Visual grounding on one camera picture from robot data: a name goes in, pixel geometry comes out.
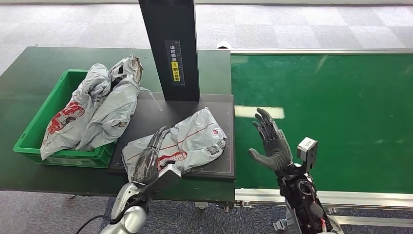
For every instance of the black scanner base plate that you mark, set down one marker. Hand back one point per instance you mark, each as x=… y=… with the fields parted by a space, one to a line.
x=155 y=111

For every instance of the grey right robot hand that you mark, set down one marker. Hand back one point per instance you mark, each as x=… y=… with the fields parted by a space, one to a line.
x=276 y=148

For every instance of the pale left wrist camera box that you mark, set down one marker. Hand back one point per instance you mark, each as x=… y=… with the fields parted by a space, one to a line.
x=163 y=179

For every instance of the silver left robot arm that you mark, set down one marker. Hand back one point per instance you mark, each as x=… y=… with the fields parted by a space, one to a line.
x=129 y=213

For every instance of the grey mailer bag red print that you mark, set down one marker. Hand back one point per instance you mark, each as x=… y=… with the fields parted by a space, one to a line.
x=67 y=126

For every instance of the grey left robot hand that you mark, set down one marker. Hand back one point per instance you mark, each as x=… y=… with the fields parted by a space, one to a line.
x=146 y=161

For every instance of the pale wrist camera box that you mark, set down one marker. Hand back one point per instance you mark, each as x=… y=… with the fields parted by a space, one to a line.
x=307 y=150
x=163 y=179

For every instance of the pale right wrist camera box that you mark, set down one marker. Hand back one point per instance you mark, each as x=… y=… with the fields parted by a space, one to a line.
x=307 y=150

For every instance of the crumpled grey mailer bag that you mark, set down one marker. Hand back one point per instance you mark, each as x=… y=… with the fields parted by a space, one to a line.
x=111 y=106

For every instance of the white conveyor roller end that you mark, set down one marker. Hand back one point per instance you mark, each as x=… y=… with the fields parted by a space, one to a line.
x=224 y=45

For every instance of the white table foot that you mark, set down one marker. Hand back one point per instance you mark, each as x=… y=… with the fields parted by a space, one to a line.
x=201 y=205

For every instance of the dark green table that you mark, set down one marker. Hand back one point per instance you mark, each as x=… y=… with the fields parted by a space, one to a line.
x=38 y=61

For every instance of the green conveyor belt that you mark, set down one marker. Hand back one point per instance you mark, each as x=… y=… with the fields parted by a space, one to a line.
x=338 y=90

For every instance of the black scanner column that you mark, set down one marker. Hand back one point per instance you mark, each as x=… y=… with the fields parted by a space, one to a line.
x=169 y=25

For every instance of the aluminium conveyor frame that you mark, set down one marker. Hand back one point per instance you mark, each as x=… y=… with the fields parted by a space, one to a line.
x=258 y=195

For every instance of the metal conveyor bracket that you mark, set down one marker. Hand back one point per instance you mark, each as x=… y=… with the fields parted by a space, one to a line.
x=282 y=223

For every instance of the green plastic crate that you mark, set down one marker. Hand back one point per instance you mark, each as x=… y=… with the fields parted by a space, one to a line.
x=37 y=129

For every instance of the yellow label on column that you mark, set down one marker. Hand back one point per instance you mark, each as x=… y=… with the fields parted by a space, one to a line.
x=176 y=71

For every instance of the grey mailer bag red stripe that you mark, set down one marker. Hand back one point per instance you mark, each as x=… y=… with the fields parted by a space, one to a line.
x=193 y=139

